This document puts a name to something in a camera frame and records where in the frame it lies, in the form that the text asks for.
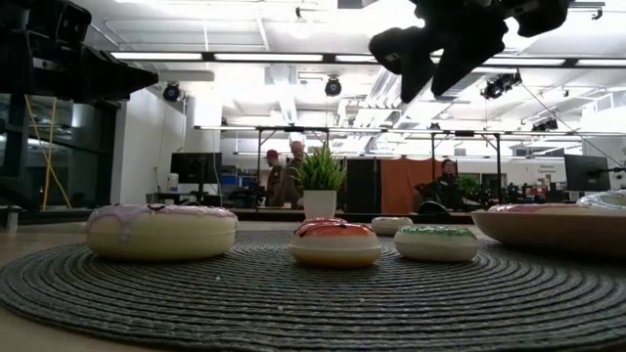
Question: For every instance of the small green room plant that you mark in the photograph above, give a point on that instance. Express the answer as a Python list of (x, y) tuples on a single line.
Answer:
[(468, 185)]

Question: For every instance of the pink round plate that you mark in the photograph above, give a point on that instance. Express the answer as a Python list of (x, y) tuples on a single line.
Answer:
[(548, 234)]

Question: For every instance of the large purple iced donut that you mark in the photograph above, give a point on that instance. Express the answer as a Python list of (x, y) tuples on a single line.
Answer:
[(161, 234)]

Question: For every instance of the small grey metal post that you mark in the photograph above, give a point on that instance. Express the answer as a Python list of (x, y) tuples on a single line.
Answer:
[(12, 220)]

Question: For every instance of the round black ceiling spotlight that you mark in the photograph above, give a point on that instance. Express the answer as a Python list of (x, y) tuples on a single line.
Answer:
[(171, 92), (333, 87)]

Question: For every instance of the small black ceiling fixture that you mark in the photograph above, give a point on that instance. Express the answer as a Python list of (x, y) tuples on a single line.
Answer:
[(545, 125)]

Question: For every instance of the white plastic bottle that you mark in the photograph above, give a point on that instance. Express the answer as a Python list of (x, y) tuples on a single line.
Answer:
[(173, 183)]

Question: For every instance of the green plant in white pot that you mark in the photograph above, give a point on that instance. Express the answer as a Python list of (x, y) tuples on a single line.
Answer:
[(320, 203)]

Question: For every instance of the long overhead light bar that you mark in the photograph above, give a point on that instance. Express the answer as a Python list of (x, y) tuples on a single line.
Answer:
[(269, 57)]

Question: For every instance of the large pink iced donut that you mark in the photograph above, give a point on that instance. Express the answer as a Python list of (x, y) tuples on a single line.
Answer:
[(538, 208)]

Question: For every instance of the small green iced donut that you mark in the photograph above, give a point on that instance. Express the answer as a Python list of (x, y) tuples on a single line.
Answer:
[(435, 247)]

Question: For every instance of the black ceiling spotlight cluster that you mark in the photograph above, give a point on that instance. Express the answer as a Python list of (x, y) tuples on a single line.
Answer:
[(499, 87)]

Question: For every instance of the person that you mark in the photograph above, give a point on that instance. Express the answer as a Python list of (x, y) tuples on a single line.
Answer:
[(442, 188), (293, 181), (275, 183)]

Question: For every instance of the orange curtain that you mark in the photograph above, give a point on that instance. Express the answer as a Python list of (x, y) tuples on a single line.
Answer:
[(398, 181)]

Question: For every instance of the black room panel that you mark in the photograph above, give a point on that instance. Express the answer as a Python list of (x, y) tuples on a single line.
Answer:
[(362, 186)]

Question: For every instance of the small cream iced donut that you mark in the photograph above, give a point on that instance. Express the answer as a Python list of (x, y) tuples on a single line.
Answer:
[(389, 227)]

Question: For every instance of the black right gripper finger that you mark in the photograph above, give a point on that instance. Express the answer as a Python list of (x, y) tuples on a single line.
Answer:
[(469, 46), (406, 54)]

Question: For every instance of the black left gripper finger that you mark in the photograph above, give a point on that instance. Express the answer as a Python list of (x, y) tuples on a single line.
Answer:
[(112, 88), (107, 67)]

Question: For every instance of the round grey woven placemat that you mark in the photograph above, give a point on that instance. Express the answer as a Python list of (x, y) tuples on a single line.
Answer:
[(244, 303)]

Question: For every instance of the black computer monitor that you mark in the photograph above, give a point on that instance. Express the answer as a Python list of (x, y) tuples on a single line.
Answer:
[(195, 168), (587, 173)]

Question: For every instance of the dark office desk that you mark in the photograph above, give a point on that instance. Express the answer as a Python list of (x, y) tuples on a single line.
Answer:
[(166, 197)]

